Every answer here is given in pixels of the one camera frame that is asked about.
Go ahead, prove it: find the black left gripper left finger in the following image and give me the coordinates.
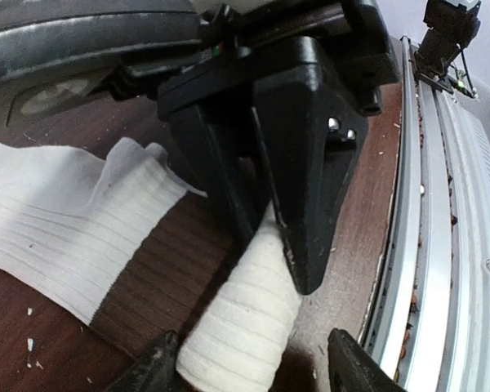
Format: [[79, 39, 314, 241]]
[[105, 331, 179, 392]]

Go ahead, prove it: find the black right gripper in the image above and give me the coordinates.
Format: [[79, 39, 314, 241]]
[[0, 1, 398, 245]]

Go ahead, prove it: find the cream brown striped sock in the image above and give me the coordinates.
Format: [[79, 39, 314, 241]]
[[0, 137, 301, 391]]

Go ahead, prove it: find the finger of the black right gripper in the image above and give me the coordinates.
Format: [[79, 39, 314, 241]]
[[253, 37, 368, 295]]

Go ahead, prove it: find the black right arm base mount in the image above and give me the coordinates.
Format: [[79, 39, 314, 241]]
[[414, 0, 482, 98]]

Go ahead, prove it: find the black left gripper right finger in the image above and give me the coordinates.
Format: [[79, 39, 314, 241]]
[[327, 328, 399, 392]]

